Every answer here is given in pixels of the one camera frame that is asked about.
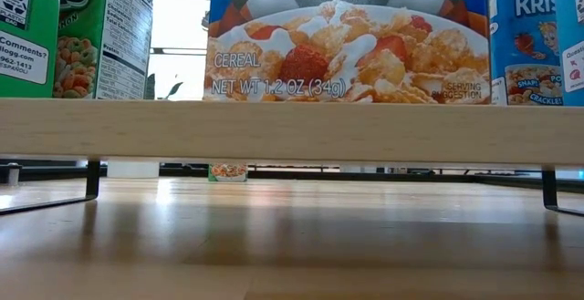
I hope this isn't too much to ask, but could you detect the blue Frosted Flakes cereal box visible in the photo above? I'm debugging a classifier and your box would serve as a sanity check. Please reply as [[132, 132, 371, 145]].
[[203, 0, 492, 105]]

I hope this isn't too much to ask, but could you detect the green Apple Jacks cereal box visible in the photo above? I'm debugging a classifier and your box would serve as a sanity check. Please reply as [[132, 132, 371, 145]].
[[208, 162, 249, 183], [52, 0, 159, 100], [0, 0, 63, 99]]

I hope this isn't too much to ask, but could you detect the blue Rice Krispies cereal box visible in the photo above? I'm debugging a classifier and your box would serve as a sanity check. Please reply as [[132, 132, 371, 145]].
[[487, 0, 565, 107], [551, 0, 584, 108]]

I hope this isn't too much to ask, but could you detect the wooden shelf with black legs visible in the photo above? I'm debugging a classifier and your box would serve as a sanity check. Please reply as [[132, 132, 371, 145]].
[[0, 98, 584, 218]]

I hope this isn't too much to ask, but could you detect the green artificial plant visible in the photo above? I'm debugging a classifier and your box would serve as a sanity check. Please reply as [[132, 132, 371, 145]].
[[144, 72, 184, 101]]

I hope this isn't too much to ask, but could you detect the white plant pot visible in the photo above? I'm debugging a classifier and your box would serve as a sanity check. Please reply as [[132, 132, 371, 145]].
[[107, 160, 161, 180]]

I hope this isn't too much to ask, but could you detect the small grey metal cylinder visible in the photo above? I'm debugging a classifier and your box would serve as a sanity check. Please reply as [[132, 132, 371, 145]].
[[0, 162, 23, 187]]

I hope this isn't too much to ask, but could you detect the black aluminium table frame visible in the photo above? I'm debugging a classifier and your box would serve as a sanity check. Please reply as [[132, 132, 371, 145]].
[[0, 157, 584, 194]]

